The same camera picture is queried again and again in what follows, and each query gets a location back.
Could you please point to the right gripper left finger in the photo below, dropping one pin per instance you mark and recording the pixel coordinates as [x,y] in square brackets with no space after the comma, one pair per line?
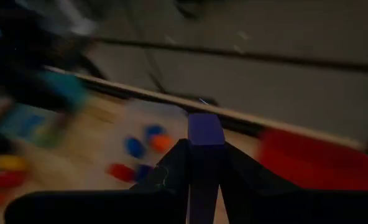
[168,193]

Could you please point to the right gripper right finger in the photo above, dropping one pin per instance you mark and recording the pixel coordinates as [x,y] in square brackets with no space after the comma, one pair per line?
[249,196]

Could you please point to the wide blue brick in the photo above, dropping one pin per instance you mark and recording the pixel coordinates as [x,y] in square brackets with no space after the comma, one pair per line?
[144,172]

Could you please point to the small blue stud brick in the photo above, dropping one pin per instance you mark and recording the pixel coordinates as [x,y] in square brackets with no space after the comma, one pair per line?
[135,147]

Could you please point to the purple wooden block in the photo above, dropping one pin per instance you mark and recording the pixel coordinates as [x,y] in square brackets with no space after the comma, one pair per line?
[205,130]

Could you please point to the red stud brick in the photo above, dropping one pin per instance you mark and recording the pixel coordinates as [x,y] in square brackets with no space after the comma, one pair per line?
[5,179]

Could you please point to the yellow block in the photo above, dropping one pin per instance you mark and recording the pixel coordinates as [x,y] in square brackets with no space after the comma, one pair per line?
[7,162]

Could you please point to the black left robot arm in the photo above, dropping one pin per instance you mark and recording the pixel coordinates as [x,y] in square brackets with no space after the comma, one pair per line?
[22,62]

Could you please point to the small orange block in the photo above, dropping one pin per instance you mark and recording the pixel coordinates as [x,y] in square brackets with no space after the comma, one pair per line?
[161,143]

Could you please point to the small blue block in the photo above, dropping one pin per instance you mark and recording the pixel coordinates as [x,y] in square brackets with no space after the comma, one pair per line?
[154,130]

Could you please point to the red plastic bin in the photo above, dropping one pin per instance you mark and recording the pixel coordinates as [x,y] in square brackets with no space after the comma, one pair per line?
[311,161]

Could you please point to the clear plastic bin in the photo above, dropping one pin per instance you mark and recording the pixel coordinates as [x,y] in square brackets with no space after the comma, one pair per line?
[140,118]

